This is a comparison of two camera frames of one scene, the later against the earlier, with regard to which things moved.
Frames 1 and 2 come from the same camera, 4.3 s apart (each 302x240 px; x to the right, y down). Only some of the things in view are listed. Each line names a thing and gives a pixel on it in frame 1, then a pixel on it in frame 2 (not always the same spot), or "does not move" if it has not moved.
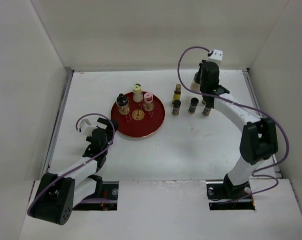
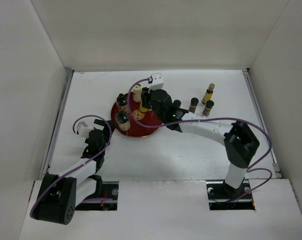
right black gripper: (200, 64) -> (146, 96)
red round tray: (139, 123) does not move
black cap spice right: (206, 111) does not move
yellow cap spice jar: (138, 96) does not move
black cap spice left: (175, 109) does not move
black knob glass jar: (122, 102) does not move
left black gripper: (105, 122) does not move
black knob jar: (195, 85) -> (123, 119)
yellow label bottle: (176, 96) -> (141, 108)
